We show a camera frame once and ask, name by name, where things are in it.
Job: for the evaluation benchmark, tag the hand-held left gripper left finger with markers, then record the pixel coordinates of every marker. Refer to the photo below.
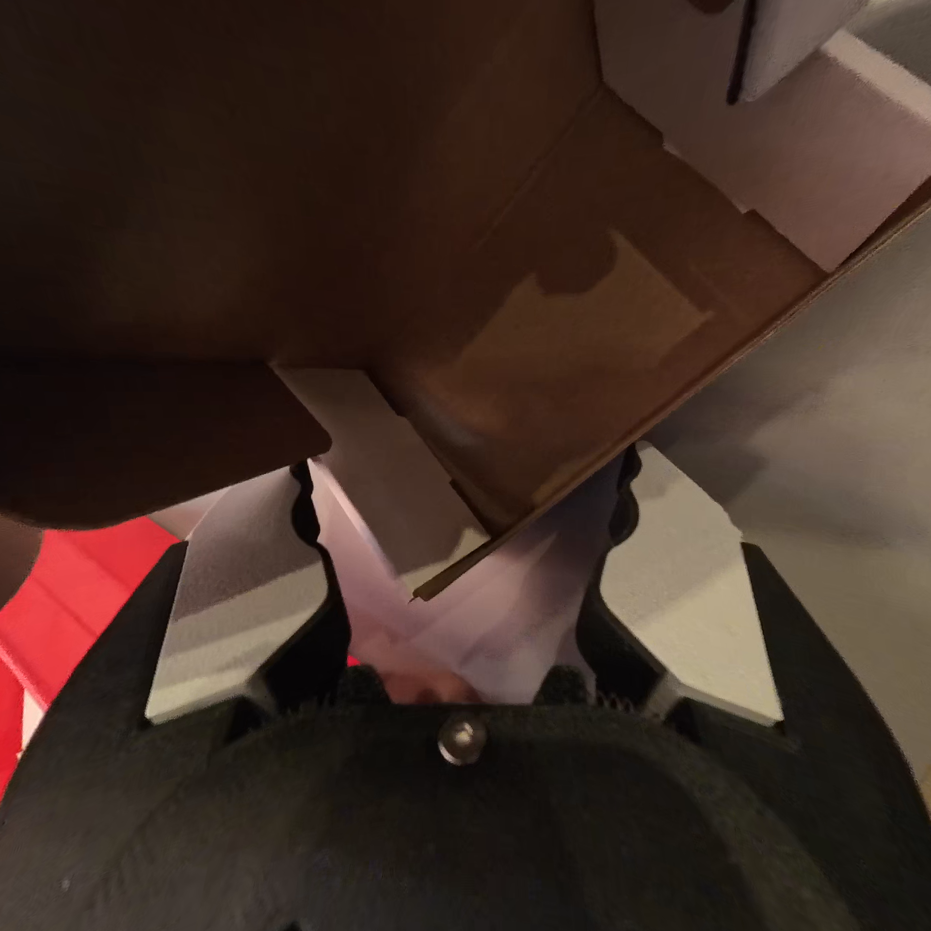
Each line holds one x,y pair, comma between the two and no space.
233,582

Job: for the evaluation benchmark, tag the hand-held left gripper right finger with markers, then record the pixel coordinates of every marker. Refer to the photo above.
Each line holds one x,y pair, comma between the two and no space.
691,604

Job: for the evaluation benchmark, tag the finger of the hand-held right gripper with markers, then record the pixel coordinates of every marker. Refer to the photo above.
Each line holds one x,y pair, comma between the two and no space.
789,36

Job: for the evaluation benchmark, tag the white cardboard box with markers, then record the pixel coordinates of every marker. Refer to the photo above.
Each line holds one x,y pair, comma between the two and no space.
582,327

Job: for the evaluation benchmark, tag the red plastic bin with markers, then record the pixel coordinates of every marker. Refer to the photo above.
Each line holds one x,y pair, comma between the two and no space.
58,604

